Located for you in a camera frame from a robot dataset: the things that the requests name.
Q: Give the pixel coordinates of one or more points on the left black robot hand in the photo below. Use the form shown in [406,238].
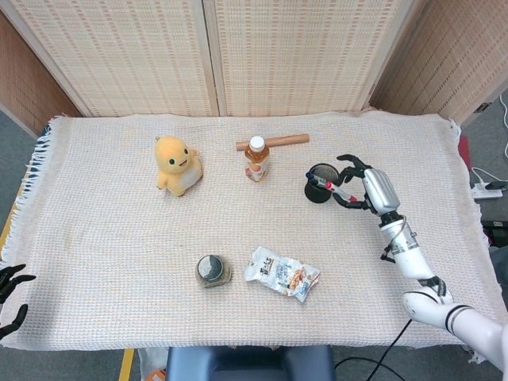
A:
[10,295]

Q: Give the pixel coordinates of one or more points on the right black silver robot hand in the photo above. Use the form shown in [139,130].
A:
[375,188]

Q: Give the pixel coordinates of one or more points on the red white marker pen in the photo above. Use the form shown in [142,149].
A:
[340,192]

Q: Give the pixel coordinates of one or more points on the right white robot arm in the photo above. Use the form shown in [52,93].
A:
[420,278]

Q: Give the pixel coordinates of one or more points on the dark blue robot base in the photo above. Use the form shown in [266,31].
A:
[250,363]

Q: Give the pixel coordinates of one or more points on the black mesh pen holder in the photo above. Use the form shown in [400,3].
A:
[317,186]

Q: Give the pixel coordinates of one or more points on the blue capped marker pen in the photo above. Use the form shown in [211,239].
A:
[314,178]

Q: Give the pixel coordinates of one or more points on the brown wooden rolling pin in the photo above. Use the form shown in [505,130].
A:
[283,140]

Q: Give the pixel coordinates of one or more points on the white power strip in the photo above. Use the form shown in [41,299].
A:
[486,193]

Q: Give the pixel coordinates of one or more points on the beige woven tablecloth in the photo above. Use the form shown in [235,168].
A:
[119,258]

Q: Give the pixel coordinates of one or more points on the orange tea bottle white cap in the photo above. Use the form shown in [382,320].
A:
[256,160]

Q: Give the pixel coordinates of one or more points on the white snack bag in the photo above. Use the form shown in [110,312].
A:
[282,274]

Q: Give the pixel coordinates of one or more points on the orange round object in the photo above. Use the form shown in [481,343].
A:
[155,375]

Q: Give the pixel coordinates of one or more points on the woven bamboo folding screen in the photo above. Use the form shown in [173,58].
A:
[254,55]

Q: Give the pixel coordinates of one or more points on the round grey tin can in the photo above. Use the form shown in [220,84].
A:
[213,272]

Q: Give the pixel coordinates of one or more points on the yellow plush duck toy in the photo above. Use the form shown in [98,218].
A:
[175,165]

